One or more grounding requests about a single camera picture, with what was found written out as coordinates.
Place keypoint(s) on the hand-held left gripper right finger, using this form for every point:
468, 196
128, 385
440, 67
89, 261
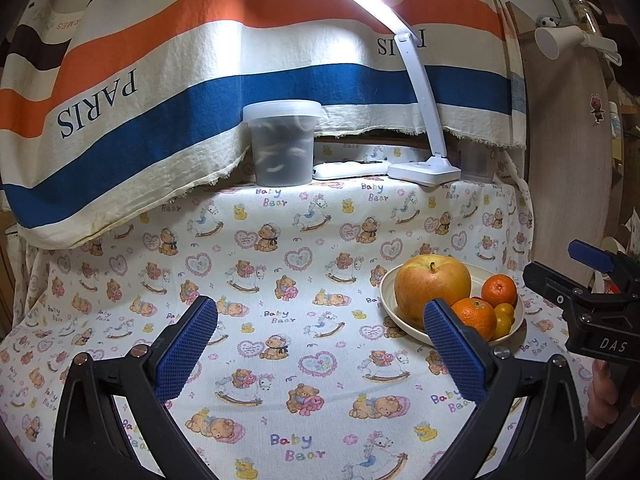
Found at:
457, 355

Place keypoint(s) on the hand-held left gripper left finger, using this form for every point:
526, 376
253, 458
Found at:
185, 350

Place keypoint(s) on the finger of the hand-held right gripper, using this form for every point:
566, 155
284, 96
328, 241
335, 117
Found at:
592, 255
550, 285

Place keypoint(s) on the orange tangerine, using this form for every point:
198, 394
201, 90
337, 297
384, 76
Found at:
475, 321
499, 291

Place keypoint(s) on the small orange kumquat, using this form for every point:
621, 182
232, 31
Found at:
506, 310
502, 327

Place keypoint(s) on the cream round plate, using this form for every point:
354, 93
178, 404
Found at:
400, 324

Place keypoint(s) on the yellow red apple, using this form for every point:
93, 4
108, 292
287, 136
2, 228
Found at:
430, 285

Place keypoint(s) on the person's right hand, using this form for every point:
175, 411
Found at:
601, 392

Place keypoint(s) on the wooden board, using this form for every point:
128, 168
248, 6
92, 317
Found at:
565, 160

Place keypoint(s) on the small clear plastic container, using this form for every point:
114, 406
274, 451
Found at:
476, 160

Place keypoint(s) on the bear print cloth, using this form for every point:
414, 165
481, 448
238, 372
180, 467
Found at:
300, 260

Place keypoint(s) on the bear sticker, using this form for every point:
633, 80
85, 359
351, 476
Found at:
596, 107

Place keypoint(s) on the white desk lamp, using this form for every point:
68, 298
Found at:
425, 170

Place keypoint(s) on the white remote control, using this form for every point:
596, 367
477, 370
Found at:
345, 170

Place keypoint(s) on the white clip spotlight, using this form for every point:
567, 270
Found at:
555, 41

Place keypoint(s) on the clear plastic lidded container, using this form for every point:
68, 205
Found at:
282, 145

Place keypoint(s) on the small soccer ball toy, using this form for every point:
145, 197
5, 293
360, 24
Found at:
548, 21

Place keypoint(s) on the clear plastic bottle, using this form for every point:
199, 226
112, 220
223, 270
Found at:
580, 7

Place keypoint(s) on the striped cloth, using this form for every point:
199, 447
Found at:
200, 60

